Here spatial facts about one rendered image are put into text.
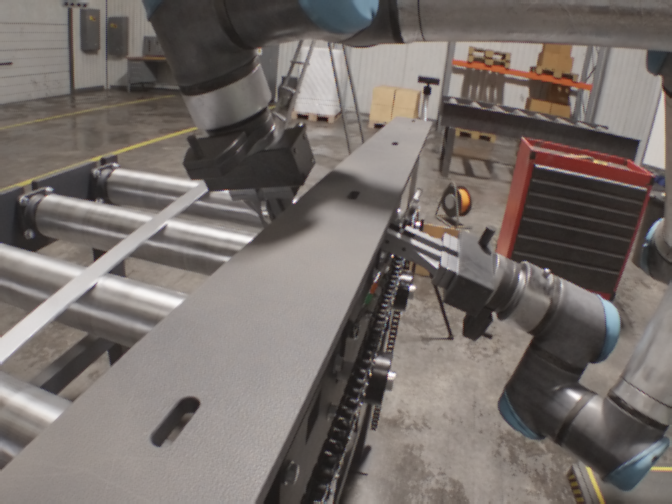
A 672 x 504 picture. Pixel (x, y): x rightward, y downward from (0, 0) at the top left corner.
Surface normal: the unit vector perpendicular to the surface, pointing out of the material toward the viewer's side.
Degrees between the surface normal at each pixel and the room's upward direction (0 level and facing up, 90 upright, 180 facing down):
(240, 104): 95
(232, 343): 0
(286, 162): 112
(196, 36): 127
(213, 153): 26
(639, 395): 67
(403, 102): 90
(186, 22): 104
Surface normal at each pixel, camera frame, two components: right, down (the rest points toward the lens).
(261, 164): -0.26, 0.69
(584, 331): -0.15, 0.15
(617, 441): -0.62, -0.15
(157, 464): 0.10, -0.91
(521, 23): -0.27, 0.83
